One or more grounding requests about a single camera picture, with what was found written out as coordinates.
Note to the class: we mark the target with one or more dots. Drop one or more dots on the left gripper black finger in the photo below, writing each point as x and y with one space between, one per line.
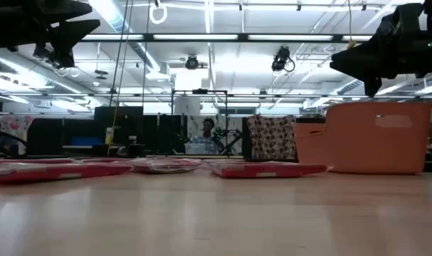
69 35
66 9

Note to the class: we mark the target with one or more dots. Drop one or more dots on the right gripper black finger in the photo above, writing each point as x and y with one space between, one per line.
361 62
373 87

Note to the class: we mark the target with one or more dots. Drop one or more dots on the red popcorn bag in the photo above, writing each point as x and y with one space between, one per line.
59 171
269 170
166 165
224 161
30 161
101 160

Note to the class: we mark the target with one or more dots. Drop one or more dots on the orange plastic basket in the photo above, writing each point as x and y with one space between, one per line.
379 142

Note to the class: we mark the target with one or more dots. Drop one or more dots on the floral print cloth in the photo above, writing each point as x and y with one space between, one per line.
16 126

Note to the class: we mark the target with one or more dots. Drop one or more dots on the patterned fabric panel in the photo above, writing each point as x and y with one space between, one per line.
271 137

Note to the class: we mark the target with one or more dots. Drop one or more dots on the black overhead light bar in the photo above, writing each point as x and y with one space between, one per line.
242 37

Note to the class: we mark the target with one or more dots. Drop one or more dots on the person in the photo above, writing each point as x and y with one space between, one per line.
206 137

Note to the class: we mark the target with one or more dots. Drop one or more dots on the black ceiling camera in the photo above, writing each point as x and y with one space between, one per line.
191 62

